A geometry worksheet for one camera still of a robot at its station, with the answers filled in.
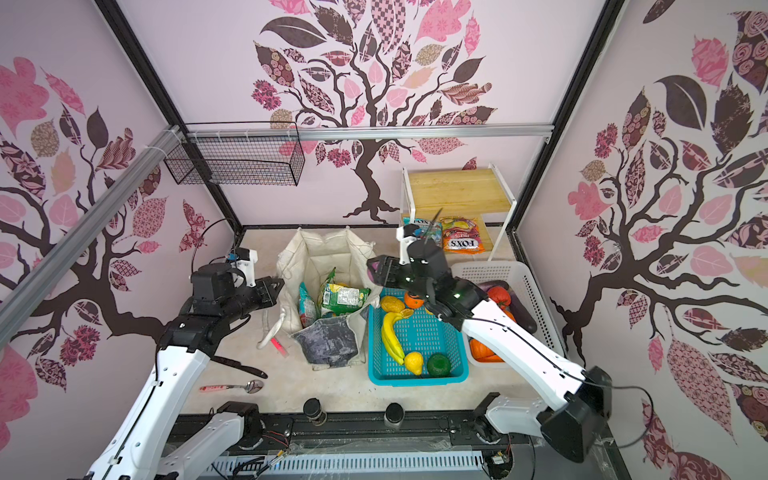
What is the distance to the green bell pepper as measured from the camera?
808 millimetres

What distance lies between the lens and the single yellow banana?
836 mm

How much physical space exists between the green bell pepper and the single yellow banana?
8 cm
